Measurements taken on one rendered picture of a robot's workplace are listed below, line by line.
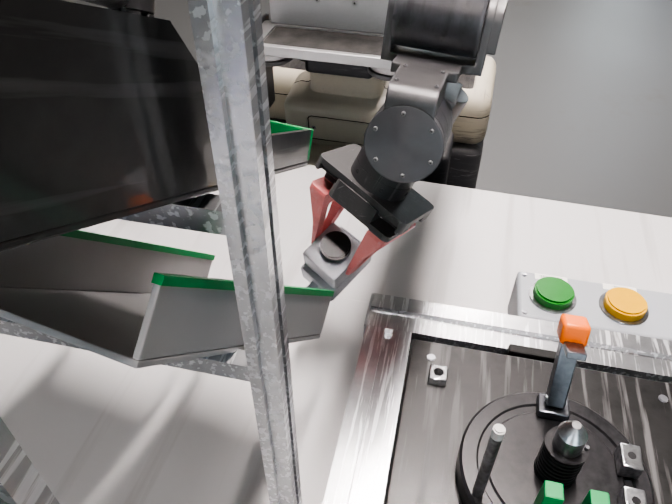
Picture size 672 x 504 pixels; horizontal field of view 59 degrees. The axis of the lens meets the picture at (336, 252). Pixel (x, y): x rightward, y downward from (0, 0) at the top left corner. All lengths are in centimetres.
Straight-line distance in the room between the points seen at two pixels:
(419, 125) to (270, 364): 19
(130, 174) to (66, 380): 52
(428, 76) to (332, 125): 68
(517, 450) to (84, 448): 42
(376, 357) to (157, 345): 31
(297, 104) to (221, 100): 87
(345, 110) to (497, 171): 157
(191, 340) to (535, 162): 245
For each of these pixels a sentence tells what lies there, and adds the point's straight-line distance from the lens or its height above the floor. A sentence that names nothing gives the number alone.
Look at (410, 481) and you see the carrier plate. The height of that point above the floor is 97.
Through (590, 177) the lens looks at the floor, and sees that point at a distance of 268.
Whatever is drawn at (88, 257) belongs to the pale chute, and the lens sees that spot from 44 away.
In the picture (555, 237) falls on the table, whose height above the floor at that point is 86.
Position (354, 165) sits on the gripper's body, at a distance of 53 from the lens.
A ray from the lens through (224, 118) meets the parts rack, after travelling 25.
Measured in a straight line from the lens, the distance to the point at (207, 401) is 67.
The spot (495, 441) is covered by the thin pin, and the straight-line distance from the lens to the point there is 41.
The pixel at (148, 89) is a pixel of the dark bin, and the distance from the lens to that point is 24.
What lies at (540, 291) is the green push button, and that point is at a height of 97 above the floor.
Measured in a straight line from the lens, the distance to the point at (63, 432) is 69.
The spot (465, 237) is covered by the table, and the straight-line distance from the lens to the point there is 86.
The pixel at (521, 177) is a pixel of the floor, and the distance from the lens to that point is 258.
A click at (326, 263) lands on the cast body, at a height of 101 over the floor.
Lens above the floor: 140
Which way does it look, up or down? 42 degrees down
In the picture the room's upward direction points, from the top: straight up
